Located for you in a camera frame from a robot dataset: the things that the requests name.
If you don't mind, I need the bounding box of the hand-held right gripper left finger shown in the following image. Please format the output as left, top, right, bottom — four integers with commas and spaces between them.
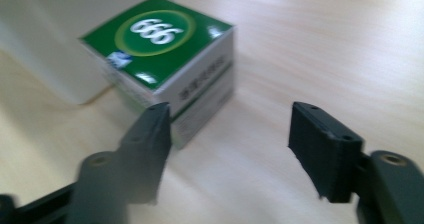
65, 101, 173, 224

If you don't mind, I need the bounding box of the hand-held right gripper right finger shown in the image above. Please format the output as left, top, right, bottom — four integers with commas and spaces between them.
287, 101, 424, 224

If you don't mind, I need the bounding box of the green and white box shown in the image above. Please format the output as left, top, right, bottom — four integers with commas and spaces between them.
79, 0, 236, 150

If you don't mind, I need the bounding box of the white container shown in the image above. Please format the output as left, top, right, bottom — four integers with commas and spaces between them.
0, 0, 174, 106

